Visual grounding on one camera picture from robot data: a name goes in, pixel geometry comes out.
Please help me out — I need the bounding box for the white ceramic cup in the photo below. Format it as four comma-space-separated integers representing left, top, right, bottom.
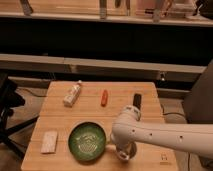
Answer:
116, 142, 137, 162

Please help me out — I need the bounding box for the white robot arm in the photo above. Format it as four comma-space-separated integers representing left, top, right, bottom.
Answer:
111, 105, 213, 159

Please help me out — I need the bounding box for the orange carrot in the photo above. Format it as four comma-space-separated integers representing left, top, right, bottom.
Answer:
101, 90, 108, 107

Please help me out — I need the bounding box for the black rectangular block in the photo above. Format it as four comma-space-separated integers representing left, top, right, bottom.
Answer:
133, 94, 142, 109

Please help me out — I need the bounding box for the white tube bottle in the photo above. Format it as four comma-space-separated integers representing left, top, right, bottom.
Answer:
63, 80, 82, 107

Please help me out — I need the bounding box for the green round plate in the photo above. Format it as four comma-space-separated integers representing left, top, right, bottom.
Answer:
68, 122, 106, 162

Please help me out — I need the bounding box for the grey chair back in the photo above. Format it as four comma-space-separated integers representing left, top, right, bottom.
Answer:
182, 59, 213, 124

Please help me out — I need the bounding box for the black office chair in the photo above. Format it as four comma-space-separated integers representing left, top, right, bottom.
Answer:
0, 73, 37, 159

